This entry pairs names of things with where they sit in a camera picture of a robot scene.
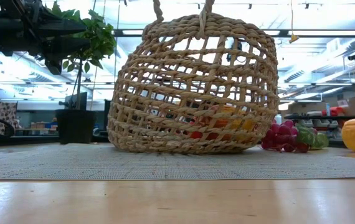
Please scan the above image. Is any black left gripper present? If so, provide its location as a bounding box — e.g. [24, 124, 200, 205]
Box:
[7, 0, 92, 57]

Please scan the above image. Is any woven wicker basket with handles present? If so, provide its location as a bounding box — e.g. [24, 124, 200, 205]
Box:
[106, 0, 280, 156]

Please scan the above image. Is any red and yellow apple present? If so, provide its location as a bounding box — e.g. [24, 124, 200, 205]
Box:
[189, 104, 239, 141]

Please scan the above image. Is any purple grape bunch with leaf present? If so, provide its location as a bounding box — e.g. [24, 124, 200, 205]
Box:
[260, 119, 317, 154]

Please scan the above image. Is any small green fruit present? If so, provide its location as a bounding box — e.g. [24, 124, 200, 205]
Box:
[310, 132, 330, 151]

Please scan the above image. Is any green leafy indoor tree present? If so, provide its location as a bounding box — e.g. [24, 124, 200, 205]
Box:
[45, 1, 118, 110]

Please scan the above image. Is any black monitor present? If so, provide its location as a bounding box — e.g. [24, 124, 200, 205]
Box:
[58, 91, 88, 111]

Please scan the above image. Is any black plant pot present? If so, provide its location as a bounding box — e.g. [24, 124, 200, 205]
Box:
[55, 108, 98, 145]

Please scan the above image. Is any floral patterned chair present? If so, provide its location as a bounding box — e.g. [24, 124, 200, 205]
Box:
[0, 101, 19, 136]

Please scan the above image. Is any grey woven placemat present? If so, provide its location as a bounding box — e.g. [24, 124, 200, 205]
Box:
[0, 142, 355, 181]

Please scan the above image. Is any dark hanging device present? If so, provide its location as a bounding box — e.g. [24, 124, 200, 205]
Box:
[226, 42, 243, 62]

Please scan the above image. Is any black shelf table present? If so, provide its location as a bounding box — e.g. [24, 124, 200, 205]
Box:
[285, 113, 355, 149]

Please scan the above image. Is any red object on shelf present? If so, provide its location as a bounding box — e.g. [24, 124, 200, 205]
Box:
[321, 106, 346, 117]

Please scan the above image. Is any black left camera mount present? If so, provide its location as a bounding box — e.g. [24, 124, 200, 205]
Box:
[44, 58, 62, 76]

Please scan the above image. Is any black frame rail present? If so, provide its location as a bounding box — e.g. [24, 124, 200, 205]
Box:
[0, 134, 60, 147]

